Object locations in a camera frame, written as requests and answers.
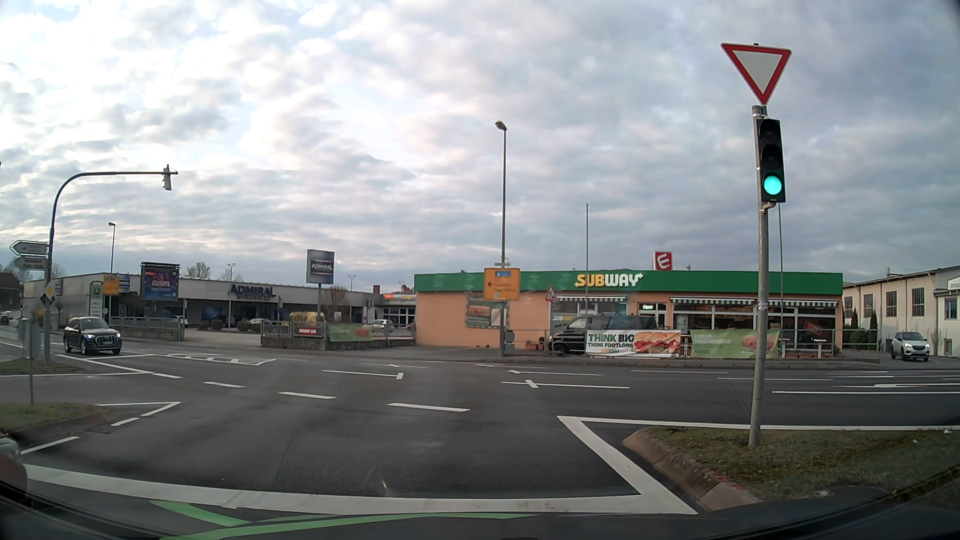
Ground yellow direction sign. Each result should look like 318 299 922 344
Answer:
483 267 522 303

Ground orange building with green roof band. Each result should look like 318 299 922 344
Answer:
413 269 846 356

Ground triangular warning sign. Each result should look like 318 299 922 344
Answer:
544 284 561 349

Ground black parked car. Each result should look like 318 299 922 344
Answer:
546 312 663 357

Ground fence with banners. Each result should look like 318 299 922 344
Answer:
259 320 415 351

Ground grey pylon sign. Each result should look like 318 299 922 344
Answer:
305 249 336 322

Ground grey asphalt road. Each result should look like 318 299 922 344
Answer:
0 327 960 524

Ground railing with food banners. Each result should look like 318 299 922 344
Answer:
584 328 835 360

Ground low grey building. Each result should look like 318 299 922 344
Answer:
21 270 381 329

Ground traffic light with give-way sign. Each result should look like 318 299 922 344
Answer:
720 42 793 450

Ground billboard on posts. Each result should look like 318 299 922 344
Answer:
139 261 182 319

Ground grey metal fence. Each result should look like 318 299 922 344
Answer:
110 315 186 343

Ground kerbed grass traffic island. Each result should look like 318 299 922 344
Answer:
621 426 960 513

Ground cream building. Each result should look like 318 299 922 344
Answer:
841 264 960 358

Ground white car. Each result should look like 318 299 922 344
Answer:
889 330 933 363

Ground grass verge strip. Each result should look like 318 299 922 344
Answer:
0 357 85 377

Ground small grass traffic island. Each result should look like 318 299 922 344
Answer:
0 402 115 445

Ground tall lamp post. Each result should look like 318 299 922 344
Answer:
494 120 510 357

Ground sign post seen from behind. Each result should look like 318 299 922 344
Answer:
21 317 43 407

